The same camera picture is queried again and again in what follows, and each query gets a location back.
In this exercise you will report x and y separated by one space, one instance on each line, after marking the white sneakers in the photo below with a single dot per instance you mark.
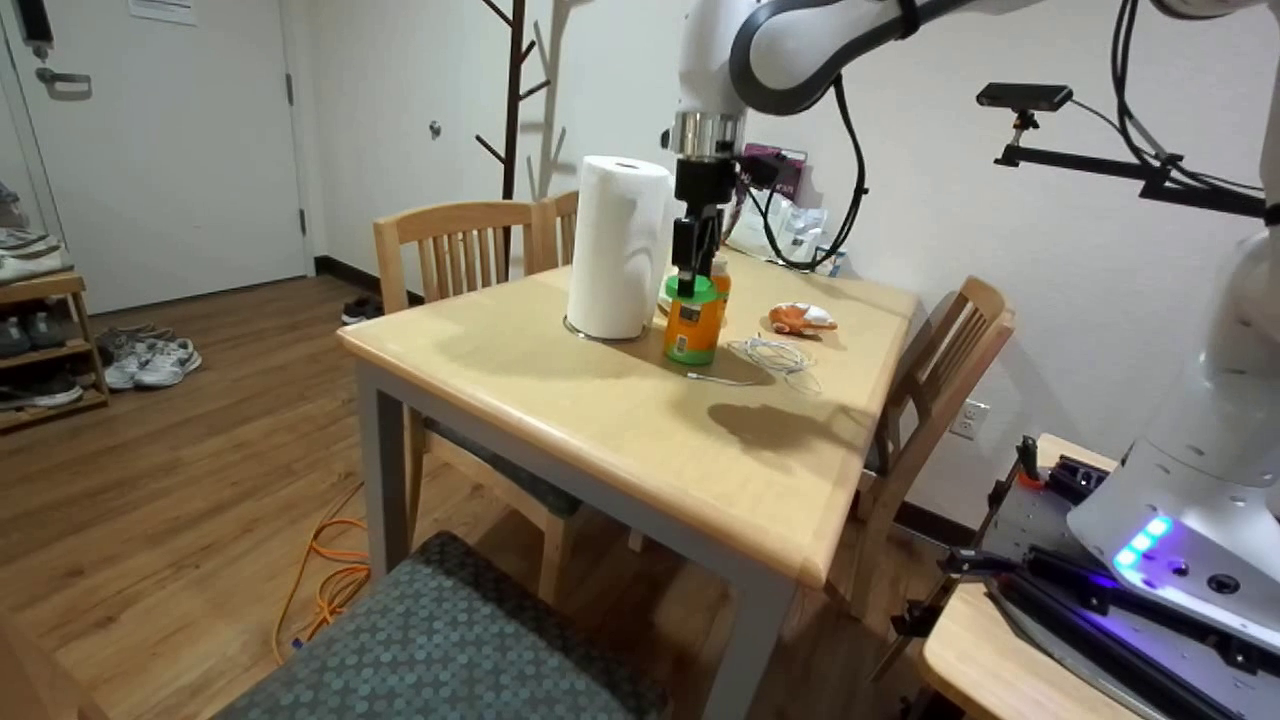
149 363

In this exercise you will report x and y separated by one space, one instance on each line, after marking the white door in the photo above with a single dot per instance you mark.
165 142

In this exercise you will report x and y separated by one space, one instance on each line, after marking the black coat stand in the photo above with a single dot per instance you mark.
526 45

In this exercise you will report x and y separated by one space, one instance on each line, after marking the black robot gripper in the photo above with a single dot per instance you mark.
703 189

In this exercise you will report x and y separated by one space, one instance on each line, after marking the orange juice bottle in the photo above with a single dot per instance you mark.
695 334

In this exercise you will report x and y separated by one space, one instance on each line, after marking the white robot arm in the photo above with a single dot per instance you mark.
783 58

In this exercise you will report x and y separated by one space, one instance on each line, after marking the grey patterned seat cushion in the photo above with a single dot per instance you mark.
448 637

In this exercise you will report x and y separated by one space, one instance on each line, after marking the orange white plush toy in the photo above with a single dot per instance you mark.
796 320

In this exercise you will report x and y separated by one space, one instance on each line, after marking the white paper towel roll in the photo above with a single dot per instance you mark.
623 237

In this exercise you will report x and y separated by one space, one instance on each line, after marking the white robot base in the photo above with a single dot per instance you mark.
1190 540

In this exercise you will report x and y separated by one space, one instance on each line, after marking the wooden chair right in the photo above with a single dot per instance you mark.
937 374

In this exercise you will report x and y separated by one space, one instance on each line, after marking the green bottle lid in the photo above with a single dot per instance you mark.
703 291

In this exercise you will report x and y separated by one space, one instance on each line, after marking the wooden side table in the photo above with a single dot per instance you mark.
1042 631

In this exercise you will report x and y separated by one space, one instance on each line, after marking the wooden shoe rack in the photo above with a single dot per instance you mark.
48 357

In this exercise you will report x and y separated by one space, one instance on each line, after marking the wooden chair far left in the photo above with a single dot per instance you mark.
447 250

